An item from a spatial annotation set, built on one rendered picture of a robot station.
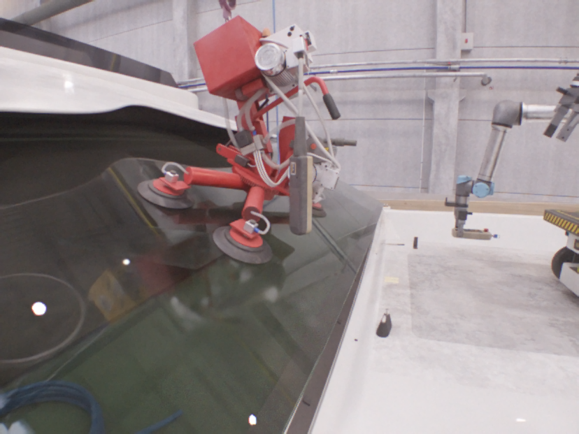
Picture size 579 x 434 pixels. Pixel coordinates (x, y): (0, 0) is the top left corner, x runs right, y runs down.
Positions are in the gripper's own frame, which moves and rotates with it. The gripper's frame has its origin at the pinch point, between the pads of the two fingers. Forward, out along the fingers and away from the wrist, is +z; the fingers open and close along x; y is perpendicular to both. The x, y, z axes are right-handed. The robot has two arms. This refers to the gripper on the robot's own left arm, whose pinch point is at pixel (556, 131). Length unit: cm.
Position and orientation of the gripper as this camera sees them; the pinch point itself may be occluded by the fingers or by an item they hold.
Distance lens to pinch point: 116.7
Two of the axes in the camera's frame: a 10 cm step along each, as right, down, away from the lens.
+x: -4.4, 3.1, -8.4
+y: -8.4, -4.6, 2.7
